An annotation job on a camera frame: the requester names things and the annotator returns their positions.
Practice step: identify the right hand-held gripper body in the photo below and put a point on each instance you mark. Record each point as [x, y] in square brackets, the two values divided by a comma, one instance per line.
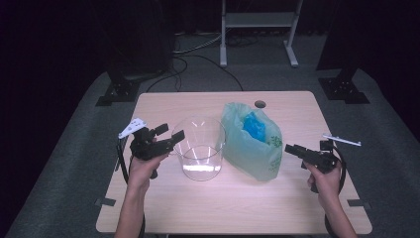
[325, 160]

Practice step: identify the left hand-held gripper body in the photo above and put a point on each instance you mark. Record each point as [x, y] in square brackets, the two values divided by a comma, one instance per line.
[145, 147]

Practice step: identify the green plastic bag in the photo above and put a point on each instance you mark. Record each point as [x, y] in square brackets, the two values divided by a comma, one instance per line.
[254, 155]

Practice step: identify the person's right hand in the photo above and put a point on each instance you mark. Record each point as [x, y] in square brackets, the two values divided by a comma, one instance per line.
[327, 185]

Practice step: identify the person's left hand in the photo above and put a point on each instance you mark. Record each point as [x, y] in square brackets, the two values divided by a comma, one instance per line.
[140, 175]

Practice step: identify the crumpled blue wrapper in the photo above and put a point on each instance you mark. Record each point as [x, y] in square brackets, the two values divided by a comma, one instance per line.
[254, 127]

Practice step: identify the black stand base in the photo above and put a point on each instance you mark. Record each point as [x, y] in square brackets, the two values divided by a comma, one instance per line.
[119, 91]
[343, 89]

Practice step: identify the white metal stand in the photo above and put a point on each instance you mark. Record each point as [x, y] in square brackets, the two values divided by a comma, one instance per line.
[261, 20]

